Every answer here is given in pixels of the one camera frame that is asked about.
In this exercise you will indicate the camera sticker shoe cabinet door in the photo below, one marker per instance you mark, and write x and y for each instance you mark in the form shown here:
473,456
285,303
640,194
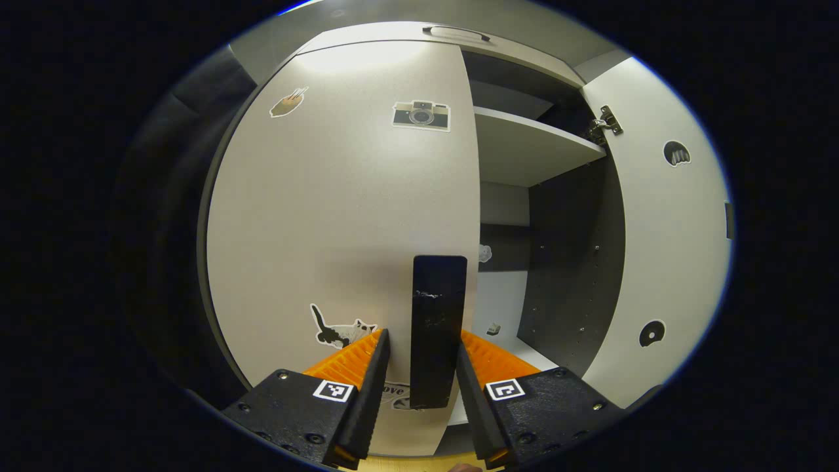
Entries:
341,216

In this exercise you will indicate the beige double-door shoe cabinet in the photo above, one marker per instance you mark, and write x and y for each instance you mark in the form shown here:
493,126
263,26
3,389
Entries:
564,249

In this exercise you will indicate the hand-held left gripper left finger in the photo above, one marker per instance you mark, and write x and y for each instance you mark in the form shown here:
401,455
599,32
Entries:
373,400

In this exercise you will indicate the black cat sticker cabinet door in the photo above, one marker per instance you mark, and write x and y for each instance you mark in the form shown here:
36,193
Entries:
668,249

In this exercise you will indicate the black backdrop cloth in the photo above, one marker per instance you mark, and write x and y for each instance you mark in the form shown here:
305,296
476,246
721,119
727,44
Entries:
170,196

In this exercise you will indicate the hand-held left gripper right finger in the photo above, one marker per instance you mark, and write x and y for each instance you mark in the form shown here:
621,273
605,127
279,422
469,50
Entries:
473,406

